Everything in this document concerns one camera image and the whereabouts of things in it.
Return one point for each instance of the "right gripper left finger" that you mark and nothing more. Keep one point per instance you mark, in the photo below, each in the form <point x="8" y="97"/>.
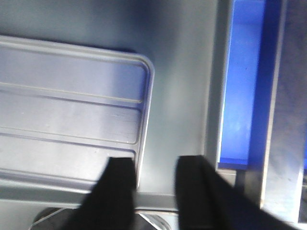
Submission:
<point x="110" y="205"/>

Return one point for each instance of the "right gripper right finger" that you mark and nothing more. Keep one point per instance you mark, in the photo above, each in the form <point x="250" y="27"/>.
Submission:
<point x="205" y="201"/>

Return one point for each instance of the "silver metal tray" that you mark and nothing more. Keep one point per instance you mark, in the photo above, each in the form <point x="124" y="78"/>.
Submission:
<point x="65" y="110"/>

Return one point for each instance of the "blue bin below right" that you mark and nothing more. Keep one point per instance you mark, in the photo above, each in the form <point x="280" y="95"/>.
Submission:
<point x="251" y="59"/>

